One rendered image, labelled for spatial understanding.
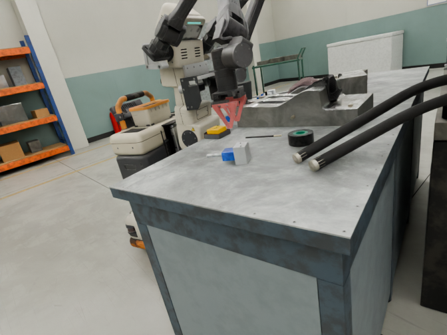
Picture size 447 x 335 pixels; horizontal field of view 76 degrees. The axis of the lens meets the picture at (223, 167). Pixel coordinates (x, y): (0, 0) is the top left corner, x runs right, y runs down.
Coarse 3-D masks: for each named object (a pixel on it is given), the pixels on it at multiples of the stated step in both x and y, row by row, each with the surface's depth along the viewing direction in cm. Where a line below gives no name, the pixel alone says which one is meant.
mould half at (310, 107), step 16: (304, 96) 104; (320, 96) 101; (352, 96) 115; (368, 96) 109; (256, 112) 119; (272, 112) 115; (288, 112) 111; (304, 112) 107; (320, 112) 103; (336, 112) 100; (352, 112) 97
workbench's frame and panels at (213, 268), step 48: (384, 192) 85; (144, 240) 92; (192, 240) 76; (240, 240) 64; (288, 240) 53; (336, 240) 47; (384, 240) 93; (192, 288) 86; (240, 288) 72; (288, 288) 61; (336, 288) 53; (384, 288) 103
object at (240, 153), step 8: (240, 144) 84; (248, 144) 86; (224, 152) 84; (232, 152) 83; (240, 152) 82; (248, 152) 85; (224, 160) 85; (232, 160) 84; (240, 160) 83; (248, 160) 84
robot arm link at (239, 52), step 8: (224, 24) 72; (216, 32) 74; (216, 40) 74; (224, 40) 72; (232, 40) 70; (240, 40) 67; (248, 40) 76; (224, 48) 71; (232, 48) 67; (240, 48) 67; (248, 48) 68; (224, 56) 70; (232, 56) 67; (240, 56) 67; (248, 56) 68; (224, 64) 71; (232, 64) 69; (240, 64) 68; (248, 64) 69
